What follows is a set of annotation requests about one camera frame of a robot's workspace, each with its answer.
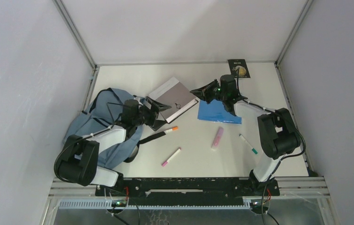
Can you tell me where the orange-capped white marker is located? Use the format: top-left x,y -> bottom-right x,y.
164,126 -> 178,134

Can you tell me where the pink highlighter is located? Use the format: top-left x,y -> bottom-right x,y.
211,127 -> 224,150

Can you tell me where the green-capped white marker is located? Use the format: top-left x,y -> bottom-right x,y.
239,134 -> 258,155

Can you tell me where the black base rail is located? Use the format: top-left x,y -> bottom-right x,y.
95,177 -> 280,206

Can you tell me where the grey and white book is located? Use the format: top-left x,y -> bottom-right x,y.
149,77 -> 199,124

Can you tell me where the white cable duct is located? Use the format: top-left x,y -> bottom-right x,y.
58,199 -> 251,210

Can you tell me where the black card with gold emblem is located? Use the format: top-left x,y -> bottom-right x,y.
227,59 -> 251,78

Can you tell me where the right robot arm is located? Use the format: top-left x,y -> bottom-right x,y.
190,75 -> 305,195

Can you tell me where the pink-capped white marker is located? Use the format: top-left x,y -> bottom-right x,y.
162,148 -> 181,167

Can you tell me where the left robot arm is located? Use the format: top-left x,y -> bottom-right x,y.
53,97 -> 171,195

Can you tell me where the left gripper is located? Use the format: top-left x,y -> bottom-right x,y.
133,97 -> 171,131

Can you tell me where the blue binder folder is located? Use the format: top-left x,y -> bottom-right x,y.
198,100 -> 242,124

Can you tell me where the blue-grey backpack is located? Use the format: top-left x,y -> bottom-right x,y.
63,88 -> 168,170

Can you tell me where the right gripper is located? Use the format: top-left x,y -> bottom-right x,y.
191,78 -> 227,104

